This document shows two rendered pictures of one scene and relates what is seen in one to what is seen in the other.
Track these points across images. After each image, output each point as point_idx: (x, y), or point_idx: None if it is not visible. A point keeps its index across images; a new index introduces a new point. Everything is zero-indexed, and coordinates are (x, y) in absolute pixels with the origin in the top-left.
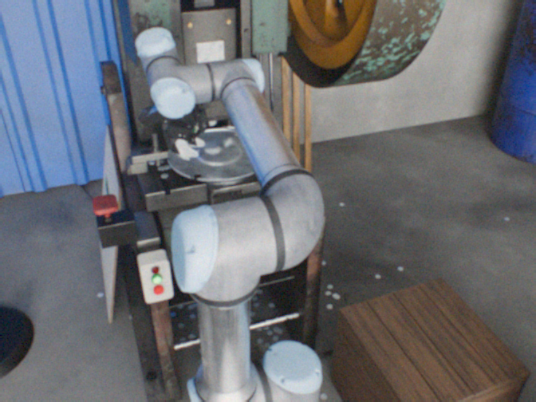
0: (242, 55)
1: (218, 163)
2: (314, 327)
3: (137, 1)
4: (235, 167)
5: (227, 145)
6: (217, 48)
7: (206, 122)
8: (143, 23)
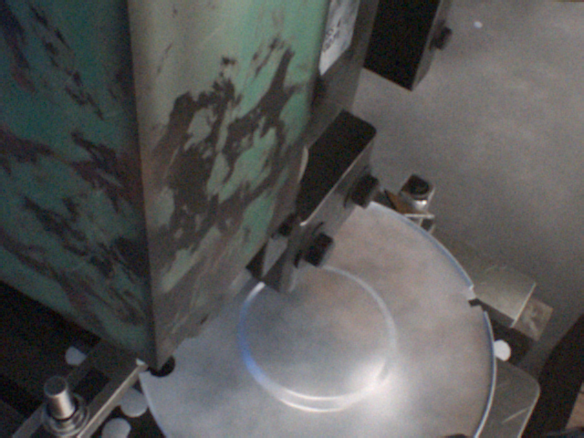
0: (441, 7)
1: (368, 385)
2: None
3: (190, 15)
4: (425, 370)
5: (309, 283)
6: (344, 14)
7: (581, 432)
8: (207, 139)
